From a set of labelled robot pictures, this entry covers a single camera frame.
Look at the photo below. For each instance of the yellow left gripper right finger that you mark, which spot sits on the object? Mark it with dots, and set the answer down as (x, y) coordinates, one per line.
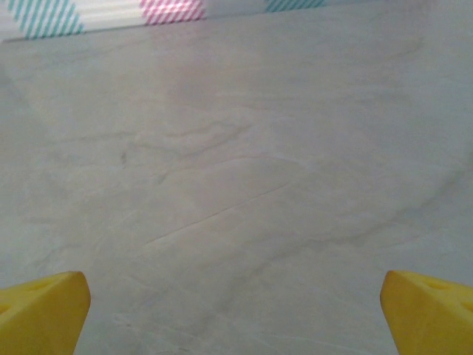
(432, 321)

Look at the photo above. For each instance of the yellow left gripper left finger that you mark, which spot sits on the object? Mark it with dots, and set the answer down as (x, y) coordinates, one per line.
(40, 318)

